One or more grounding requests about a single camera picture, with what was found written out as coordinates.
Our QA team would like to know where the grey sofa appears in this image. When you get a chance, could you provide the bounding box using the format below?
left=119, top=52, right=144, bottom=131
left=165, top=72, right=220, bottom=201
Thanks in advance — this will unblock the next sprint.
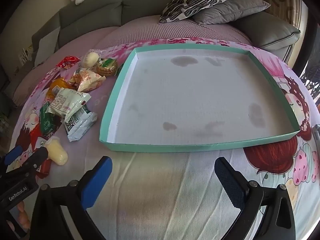
left=7, top=0, right=302, bottom=85

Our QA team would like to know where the white bun in clear wrapper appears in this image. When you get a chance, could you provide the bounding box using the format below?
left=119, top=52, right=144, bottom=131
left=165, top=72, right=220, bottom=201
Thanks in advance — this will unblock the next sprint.
left=79, top=49, right=105, bottom=68

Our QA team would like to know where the white green snack packet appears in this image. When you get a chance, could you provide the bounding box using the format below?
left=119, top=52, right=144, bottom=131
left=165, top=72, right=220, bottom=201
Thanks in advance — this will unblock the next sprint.
left=61, top=104, right=98, bottom=142

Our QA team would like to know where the dark green snack packet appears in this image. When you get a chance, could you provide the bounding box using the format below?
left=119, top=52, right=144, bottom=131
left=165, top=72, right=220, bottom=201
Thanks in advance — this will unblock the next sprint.
left=39, top=102, right=63, bottom=135

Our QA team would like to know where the small red snack packet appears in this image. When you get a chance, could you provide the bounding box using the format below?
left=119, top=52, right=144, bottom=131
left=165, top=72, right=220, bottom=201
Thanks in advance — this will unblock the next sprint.
left=55, top=56, right=81, bottom=69

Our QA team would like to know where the teal cardboard tray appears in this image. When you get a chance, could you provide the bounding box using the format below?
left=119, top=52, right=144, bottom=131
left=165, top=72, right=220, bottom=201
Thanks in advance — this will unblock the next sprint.
left=99, top=44, right=300, bottom=153

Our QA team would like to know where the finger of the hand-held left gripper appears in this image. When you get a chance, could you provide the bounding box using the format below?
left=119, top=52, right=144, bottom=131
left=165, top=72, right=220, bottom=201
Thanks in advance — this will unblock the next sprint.
left=0, top=147, right=49, bottom=178
left=0, top=145, right=23, bottom=167

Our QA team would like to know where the cookie pack green label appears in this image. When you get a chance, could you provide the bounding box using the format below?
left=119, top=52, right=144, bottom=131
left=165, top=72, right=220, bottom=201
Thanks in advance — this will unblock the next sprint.
left=91, top=57, right=123, bottom=77

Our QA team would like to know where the cream packet red print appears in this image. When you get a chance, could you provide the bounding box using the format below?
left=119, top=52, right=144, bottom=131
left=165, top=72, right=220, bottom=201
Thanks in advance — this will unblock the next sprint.
left=69, top=68, right=107, bottom=92

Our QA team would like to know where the orange cake packet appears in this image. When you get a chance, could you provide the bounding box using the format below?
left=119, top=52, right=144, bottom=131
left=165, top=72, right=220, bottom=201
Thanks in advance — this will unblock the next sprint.
left=46, top=78, right=75, bottom=100

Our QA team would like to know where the long red white packet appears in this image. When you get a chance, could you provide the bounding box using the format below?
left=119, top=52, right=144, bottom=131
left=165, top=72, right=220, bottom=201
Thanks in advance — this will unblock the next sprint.
left=29, top=124, right=52, bottom=179

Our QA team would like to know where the pink waffle sofa cover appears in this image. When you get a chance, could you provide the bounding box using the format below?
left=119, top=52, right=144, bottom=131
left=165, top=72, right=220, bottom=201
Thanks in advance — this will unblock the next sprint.
left=12, top=14, right=253, bottom=107

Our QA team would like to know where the small white snack packet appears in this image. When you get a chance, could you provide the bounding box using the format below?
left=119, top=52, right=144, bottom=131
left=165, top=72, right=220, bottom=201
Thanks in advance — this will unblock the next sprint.
left=45, top=88, right=91, bottom=117

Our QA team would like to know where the yellow jelly cup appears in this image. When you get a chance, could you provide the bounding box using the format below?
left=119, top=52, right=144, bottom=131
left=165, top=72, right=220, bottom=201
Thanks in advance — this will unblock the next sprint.
left=45, top=135, right=68, bottom=166

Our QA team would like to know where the grey pillow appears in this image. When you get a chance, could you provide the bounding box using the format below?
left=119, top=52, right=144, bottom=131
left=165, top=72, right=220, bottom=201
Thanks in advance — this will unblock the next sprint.
left=192, top=0, right=272, bottom=25

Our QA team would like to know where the person's left hand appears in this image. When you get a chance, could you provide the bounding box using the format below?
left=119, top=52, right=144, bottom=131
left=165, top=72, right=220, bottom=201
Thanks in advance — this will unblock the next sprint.
left=15, top=200, right=32, bottom=230

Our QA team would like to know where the printed cartoon blanket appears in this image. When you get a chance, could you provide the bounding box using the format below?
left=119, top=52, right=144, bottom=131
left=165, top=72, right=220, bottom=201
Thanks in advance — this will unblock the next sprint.
left=5, top=37, right=320, bottom=240

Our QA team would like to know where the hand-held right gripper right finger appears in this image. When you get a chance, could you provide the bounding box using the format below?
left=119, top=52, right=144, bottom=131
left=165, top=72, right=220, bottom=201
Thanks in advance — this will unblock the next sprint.
left=214, top=156, right=297, bottom=240

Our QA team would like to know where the light grey cushion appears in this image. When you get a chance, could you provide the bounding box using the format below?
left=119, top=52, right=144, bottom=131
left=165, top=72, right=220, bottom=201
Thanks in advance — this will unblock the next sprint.
left=34, top=26, right=62, bottom=68

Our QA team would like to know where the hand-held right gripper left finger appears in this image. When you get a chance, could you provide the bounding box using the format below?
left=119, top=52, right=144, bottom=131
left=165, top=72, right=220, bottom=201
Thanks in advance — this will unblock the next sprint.
left=29, top=156, right=113, bottom=240

